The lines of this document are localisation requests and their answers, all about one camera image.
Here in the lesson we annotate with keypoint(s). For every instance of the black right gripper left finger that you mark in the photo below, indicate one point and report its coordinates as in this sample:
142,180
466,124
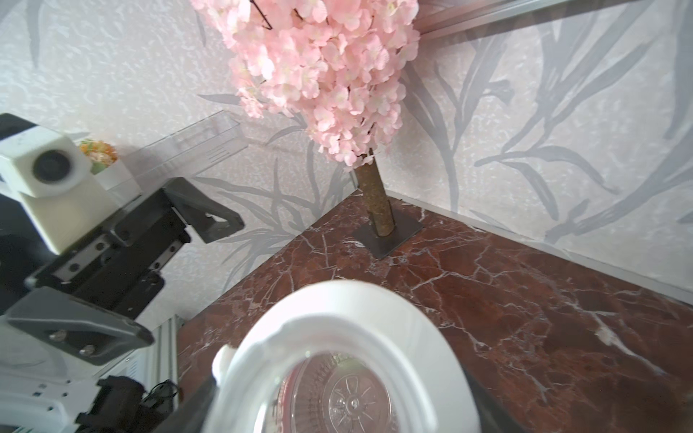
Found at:
191,415

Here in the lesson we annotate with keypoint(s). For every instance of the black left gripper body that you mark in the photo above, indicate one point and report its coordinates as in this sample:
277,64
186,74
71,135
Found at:
117,266

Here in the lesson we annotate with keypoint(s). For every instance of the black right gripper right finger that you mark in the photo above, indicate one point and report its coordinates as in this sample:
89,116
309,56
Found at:
493,416

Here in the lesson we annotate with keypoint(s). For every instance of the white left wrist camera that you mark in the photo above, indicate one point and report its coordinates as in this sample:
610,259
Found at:
51,178

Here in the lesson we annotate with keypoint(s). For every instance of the pink blossom artificial tree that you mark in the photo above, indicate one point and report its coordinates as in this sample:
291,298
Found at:
336,64

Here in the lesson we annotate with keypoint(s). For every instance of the clear acrylic wall shelf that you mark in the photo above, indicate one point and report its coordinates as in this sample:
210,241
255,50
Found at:
186,153

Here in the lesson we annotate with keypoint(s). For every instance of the white labelled plastic bottle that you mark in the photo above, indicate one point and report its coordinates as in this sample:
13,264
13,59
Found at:
341,356

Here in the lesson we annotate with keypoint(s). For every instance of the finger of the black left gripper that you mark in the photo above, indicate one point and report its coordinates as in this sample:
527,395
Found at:
76,327
211,220

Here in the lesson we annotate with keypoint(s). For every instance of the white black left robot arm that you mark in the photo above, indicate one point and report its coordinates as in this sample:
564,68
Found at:
46,390

